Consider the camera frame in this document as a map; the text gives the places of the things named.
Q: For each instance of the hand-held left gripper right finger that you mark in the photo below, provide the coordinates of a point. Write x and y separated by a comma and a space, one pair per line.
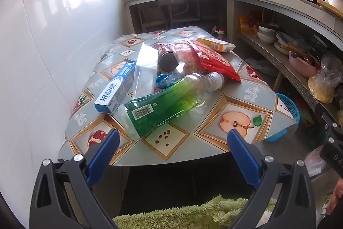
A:
243, 159

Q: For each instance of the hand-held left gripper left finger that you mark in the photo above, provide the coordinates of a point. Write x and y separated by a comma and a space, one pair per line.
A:
103, 154

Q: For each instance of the blue plastic basket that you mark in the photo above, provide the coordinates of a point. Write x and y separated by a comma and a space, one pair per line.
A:
290, 108

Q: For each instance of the blue white toothpaste box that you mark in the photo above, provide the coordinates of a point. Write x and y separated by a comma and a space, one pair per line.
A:
115, 89

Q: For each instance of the green plastic bottle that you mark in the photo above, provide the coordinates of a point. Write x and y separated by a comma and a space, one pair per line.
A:
160, 103

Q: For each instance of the blue wrapper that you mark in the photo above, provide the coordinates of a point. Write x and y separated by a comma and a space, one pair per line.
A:
163, 81

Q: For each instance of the clear zip plastic bag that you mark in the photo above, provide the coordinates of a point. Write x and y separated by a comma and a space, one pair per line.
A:
146, 68

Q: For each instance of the red snack bag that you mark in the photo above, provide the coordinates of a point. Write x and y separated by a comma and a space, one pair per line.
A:
217, 62

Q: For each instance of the red drink can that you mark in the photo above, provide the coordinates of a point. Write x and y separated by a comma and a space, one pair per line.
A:
167, 61

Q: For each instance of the crinkled clear plastic bag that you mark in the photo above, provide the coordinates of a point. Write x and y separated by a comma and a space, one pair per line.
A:
187, 57

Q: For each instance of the yellow cardboard box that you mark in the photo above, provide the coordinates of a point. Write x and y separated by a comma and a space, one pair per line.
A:
214, 43

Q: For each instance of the person's right hand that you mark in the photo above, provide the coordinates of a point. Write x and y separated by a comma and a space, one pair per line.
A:
337, 198

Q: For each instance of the pink cloth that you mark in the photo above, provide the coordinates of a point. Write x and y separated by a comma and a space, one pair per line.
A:
316, 162

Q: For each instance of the yellow filled bag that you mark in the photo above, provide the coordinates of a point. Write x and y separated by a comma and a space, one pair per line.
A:
320, 89

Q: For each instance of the fruit print tablecloth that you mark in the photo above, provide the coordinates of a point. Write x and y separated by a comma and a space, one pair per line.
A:
241, 94

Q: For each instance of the clear knotted plastic bag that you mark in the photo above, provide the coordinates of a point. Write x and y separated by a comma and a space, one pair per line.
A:
332, 68

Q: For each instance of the pink plastic basin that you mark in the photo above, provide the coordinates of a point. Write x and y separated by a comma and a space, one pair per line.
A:
302, 65

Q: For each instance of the green fuzzy cloth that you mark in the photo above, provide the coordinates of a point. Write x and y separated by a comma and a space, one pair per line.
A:
174, 214

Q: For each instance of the stack of plates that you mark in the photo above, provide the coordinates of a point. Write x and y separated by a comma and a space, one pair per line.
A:
282, 42

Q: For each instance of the cooking oil bottle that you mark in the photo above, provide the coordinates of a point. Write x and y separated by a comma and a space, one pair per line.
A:
220, 34

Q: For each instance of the stack of bowls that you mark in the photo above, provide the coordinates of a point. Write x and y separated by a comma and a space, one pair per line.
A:
266, 33

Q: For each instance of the yellow orange packet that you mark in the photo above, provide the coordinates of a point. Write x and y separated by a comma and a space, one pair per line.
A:
244, 23

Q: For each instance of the wooden cutting board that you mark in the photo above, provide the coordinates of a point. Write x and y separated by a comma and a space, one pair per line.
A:
329, 6

